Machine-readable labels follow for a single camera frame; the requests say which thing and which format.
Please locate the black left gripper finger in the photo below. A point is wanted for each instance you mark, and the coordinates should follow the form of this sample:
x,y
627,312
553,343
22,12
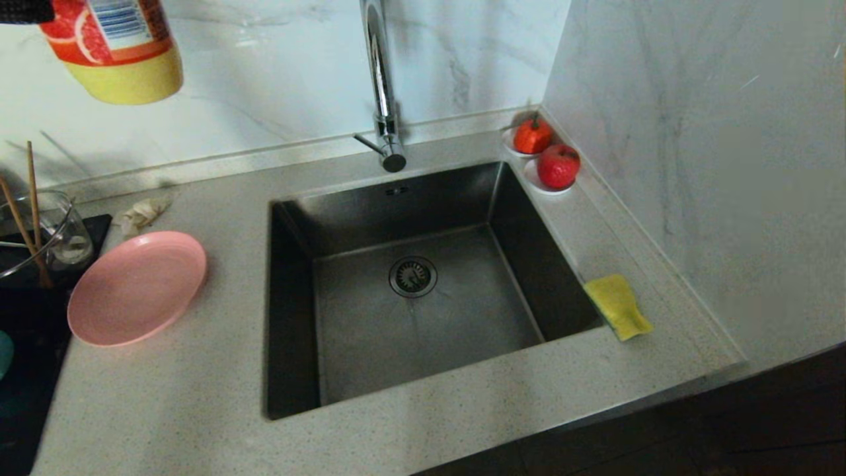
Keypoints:
x,y
23,10

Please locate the yellow dish soap bottle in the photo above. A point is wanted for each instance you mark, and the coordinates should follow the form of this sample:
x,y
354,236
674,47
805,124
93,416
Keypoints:
x,y
119,59

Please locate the metal sink drain strainer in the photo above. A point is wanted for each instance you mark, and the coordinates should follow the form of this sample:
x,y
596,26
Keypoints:
x,y
412,276

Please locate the stainless steel sink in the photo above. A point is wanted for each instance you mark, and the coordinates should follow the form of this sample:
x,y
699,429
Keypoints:
x,y
462,317

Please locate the yellow green sponge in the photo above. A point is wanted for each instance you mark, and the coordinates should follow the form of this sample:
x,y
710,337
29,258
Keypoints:
x,y
618,304

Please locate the brown wooden chopstick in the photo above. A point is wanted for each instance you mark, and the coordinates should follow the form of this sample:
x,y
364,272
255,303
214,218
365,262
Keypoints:
x,y
33,192
20,225

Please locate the clear glass jar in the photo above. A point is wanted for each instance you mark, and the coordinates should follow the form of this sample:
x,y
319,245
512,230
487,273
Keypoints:
x,y
69,238

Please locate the crumpled beige rag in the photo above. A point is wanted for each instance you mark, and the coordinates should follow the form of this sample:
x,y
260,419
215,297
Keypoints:
x,y
142,215

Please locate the pink round plate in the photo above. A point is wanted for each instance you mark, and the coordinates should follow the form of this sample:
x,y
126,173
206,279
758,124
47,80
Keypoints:
x,y
135,287

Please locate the chrome faucet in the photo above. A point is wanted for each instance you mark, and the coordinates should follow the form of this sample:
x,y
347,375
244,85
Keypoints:
x,y
382,86

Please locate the orange-red tomato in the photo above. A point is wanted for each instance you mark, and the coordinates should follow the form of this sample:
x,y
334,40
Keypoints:
x,y
532,137

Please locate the red apple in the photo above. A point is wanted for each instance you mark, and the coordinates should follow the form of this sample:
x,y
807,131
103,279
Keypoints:
x,y
558,166

